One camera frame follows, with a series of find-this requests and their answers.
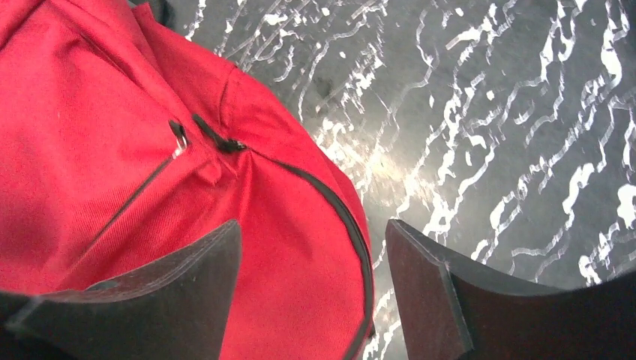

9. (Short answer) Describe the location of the red student backpack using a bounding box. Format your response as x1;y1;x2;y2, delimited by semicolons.
1;1;374;359

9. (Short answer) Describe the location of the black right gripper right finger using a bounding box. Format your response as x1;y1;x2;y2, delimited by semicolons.
385;219;635;359

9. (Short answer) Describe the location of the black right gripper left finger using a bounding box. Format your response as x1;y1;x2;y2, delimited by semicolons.
1;220;242;359

